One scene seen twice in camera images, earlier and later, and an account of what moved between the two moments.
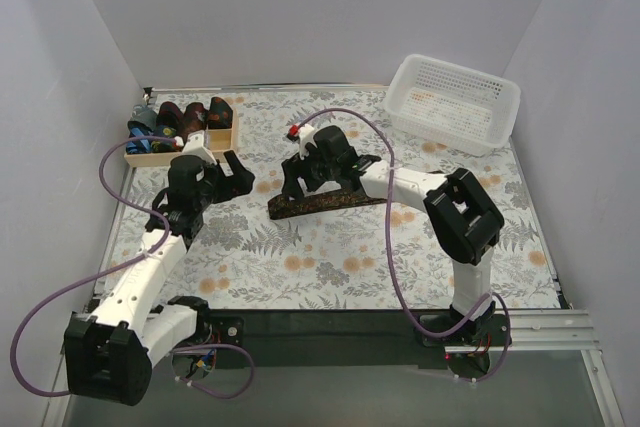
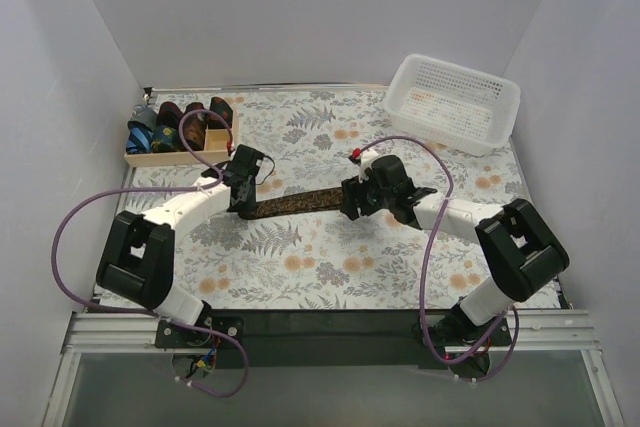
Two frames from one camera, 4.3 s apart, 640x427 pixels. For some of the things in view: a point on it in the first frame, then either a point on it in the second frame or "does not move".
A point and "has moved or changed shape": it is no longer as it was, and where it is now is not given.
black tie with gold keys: (281, 206) has moved or changed shape
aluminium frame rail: (524, 330) does not move
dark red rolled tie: (169, 114) does not move
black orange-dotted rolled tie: (220, 114) does not move
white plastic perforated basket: (451, 107) does not move
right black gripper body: (304, 173) -> (353, 198)
